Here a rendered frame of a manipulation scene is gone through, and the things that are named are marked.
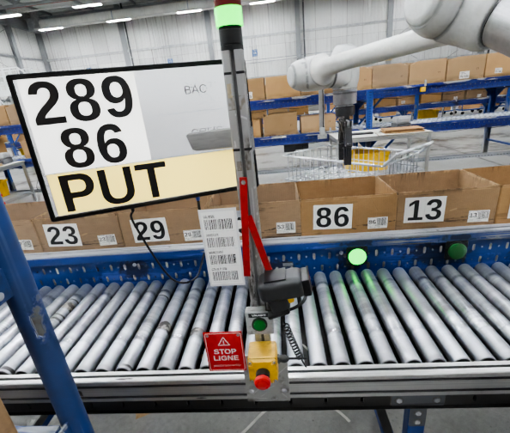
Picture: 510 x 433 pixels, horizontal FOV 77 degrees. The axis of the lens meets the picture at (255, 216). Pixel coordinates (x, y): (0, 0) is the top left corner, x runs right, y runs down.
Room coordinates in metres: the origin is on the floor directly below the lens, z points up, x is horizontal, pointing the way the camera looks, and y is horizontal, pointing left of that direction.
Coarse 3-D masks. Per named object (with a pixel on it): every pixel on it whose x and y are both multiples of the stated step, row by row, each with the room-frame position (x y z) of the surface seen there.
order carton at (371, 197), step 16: (368, 176) 1.50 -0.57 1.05; (304, 192) 1.52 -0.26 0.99; (320, 192) 1.52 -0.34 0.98; (336, 192) 1.51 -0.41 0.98; (352, 192) 1.50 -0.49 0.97; (368, 192) 1.49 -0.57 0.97; (384, 192) 1.36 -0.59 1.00; (304, 208) 1.24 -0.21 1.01; (368, 208) 1.22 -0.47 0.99; (384, 208) 1.21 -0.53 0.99; (304, 224) 1.24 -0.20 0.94; (352, 224) 1.22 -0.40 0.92
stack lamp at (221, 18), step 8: (216, 0) 0.66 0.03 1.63; (224, 0) 0.65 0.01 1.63; (232, 0) 0.66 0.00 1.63; (240, 0) 0.68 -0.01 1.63; (216, 8) 0.66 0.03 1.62; (224, 8) 0.65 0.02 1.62; (232, 8) 0.65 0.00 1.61; (240, 8) 0.67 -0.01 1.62; (216, 16) 0.67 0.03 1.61; (224, 16) 0.65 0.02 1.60; (232, 16) 0.65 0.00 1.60; (240, 16) 0.67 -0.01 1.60; (216, 24) 0.67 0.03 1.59; (224, 24) 0.66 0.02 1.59; (240, 24) 0.67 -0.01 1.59
